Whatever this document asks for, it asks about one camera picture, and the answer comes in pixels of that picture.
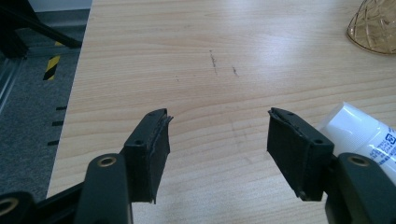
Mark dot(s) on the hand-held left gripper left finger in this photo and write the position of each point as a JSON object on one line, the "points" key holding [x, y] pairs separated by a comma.
{"points": [[146, 161]]}

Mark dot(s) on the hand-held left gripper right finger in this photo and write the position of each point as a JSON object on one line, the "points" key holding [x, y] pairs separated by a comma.
{"points": [[295, 152]]}

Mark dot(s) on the white toothpaste tube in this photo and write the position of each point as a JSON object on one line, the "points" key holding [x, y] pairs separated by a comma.
{"points": [[361, 133]]}

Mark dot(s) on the yellow black hazard tape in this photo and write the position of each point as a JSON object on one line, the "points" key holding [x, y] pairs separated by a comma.
{"points": [[51, 67]]}

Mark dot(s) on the amber cut glass bowl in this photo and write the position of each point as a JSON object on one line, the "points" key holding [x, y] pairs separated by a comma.
{"points": [[373, 26]]}

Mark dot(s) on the black metal stand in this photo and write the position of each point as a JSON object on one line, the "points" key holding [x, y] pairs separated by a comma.
{"points": [[21, 28]]}

